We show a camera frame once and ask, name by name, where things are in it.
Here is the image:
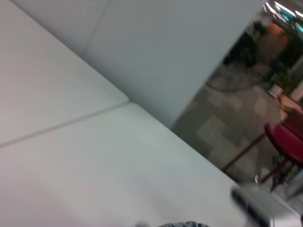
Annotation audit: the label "blue denim shorts with embroidery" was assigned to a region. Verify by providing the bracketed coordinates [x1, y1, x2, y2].
[151, 221, 205, 227]

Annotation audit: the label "black bulky object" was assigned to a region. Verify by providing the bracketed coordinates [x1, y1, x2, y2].
[223, 32, 259, 67]

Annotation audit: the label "small white pot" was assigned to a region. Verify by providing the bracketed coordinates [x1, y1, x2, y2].
[269, 84, 284, 98]

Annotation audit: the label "red round stool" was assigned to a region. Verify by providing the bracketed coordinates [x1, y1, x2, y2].
[221, 122, 303, 190]

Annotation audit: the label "white slotted plastic box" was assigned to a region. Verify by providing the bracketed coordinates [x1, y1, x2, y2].
[230, 184, 303, 227]

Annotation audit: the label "green plant in orange pot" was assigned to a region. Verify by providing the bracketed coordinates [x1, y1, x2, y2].
[258, 18, 303, 95]

